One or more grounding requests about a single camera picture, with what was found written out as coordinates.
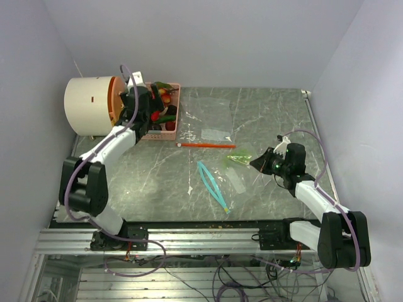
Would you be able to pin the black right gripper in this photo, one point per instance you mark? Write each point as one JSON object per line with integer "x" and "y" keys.
{"x": 262, "y": 163}

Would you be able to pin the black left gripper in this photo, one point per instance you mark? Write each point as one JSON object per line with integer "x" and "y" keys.
{"x": 125, "y": 96}

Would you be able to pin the green fake grape bunch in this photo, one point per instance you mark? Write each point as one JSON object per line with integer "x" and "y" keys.
{"x": 240, "y": 157}

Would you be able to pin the red strawberry bunch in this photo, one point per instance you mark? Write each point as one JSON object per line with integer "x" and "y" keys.
{"x": 165, "y": 91}

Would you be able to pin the dark purple fake plum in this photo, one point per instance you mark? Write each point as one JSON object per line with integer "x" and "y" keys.
{"x": 155, "y": 127}

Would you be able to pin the blue zip bag with strawberries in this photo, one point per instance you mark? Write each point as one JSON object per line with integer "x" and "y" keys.
{"x": 234, "y": 185}

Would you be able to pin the dark red fake fruit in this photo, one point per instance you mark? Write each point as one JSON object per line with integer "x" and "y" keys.
{"x": 171, "y": 110}

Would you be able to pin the green fake chili pepper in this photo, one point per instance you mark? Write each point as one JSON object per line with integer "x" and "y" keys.
{"x": 164, "y": 119}

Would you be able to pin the pink perforated plastic basket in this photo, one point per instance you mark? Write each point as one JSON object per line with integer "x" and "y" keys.
{"x": 164, "y": 123}

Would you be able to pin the orange zip bag with vegetables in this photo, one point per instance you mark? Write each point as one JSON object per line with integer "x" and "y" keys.
{"x": 205, "y": 120}

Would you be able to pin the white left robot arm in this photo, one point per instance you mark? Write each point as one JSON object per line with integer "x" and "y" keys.
{"x": 84, "y": 181}

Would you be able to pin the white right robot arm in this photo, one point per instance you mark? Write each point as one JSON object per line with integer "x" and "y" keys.
{"x": 341, "y": 240}

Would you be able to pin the round white drawer organizer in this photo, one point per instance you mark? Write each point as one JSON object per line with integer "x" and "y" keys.
{"x": 93, "y": 105}

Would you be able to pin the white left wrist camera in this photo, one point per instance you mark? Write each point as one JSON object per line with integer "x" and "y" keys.
{"x": 135, "y": 79}

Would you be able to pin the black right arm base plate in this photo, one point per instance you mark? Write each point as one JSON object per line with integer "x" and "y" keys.
{"x": 274, "y": 240}

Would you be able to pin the aluminium frame rail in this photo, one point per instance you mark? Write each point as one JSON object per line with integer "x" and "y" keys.
{"x": 175, "y": 241}

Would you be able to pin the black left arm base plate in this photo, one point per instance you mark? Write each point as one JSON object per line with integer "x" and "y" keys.
{"x": 137, "y": 241}

